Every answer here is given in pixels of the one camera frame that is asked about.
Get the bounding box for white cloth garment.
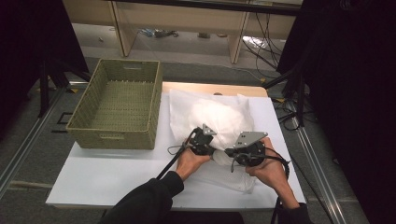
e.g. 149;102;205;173
213;148;235;167

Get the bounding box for black curtain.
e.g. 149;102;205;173
0;0;91;141
276;0;396;224

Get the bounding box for small clutter under desk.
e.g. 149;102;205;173
137;27;181;39

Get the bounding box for tangled black cables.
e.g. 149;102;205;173
271;95;305;133

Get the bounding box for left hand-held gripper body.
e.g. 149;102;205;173
188;123;218;157

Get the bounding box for black tripod stand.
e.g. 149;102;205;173
36;58;92;119
262;66;309;129

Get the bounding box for olive green woven basket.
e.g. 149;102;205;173
65;58;163;151

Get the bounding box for person's left hand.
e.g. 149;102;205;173
176;148;213;181

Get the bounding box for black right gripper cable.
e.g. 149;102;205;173
263;147;291;224

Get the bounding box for beige wooden desk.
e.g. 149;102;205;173
62;0;304;65

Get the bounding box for person's right hand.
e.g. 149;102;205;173
246;138;292;192

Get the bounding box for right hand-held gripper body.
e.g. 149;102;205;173
233;131;269;167

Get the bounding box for black floor cables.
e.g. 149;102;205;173
242;12;283;71

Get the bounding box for metal floor rail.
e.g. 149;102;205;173
0;81;78;195
292;124;349;224

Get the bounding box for thin grey cable loop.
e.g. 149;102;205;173
167;141;191;156

